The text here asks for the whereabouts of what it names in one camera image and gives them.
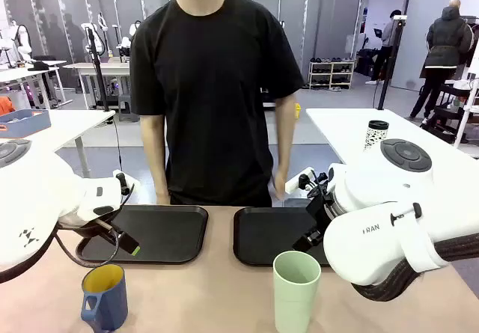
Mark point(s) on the black tripod stand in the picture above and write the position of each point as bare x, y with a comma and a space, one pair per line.
96, 71

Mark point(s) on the yellow crate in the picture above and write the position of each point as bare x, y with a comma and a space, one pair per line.
298, 111

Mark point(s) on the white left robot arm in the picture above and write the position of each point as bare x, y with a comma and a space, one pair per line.
33, 198

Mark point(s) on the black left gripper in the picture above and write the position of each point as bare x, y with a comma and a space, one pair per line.
93, 226

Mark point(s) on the person's left forearm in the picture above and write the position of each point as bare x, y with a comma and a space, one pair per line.
286, 134

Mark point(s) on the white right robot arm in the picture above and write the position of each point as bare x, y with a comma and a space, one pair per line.
374, 243

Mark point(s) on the bystander in dark puffer jacket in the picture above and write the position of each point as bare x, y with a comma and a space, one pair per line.
445, 45

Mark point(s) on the person's right hand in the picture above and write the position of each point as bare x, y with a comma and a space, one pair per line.
162, 197

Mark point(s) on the white tumbler black spots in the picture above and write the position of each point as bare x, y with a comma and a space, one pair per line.
376, 132

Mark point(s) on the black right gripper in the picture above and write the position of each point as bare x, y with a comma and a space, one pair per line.
321, 213

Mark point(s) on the bystander in grey hoodie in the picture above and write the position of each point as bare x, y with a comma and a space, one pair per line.
387, 33

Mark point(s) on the white table with blue bin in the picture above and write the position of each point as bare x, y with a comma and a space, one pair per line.
75, 123

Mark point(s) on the orange cloth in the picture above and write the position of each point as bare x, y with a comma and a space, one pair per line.
5, 105

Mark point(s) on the person's left hand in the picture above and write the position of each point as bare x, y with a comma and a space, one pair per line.
280, 187

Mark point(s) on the black plastic tray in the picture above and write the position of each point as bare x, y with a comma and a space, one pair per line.
269, 232
168, 232

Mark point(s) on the blue storage bin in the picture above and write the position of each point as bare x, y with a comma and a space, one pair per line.
22, 123

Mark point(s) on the black bag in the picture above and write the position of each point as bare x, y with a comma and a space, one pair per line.
365, 61

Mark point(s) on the pale green tall cup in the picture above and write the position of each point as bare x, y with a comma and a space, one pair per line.
295, 303

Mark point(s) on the white desk with black item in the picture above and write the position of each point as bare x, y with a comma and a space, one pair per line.
30, 71

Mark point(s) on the wooden shoe rack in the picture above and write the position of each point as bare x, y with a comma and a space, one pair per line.
331, 73

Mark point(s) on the grey plastic stool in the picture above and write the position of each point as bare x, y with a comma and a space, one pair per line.
127, 110

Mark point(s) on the light wooden work table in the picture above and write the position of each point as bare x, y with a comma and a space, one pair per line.
101, 69

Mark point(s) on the person in black t-shirt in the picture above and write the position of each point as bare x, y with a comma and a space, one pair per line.
213, 97

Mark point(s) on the blue mug yellow inside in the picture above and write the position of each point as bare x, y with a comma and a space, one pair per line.
108, 299

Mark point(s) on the person's right forearm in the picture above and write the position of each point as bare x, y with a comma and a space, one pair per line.
153, 149

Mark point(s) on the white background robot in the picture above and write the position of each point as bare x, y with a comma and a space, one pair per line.
22, 41

